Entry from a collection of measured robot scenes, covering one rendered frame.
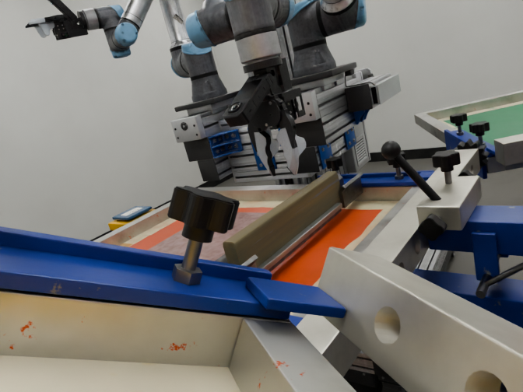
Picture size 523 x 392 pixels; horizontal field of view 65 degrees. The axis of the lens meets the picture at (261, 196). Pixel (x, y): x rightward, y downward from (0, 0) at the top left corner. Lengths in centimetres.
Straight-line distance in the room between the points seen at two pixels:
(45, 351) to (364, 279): 19
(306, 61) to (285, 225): 79
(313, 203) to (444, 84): 383
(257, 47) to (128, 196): 423
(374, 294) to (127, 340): 15
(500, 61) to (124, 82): 383
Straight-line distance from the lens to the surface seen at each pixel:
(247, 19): 75
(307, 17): 145
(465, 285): 73
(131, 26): 167
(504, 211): 67
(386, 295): 27
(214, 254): 92
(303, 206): 82
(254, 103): 71
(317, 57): 145
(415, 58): 464
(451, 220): 61
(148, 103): 516
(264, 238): 73
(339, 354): 45
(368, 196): 101
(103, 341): 26
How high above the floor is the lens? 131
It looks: 16 degrees down
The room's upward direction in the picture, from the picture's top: 15 degrees counter-clockwise
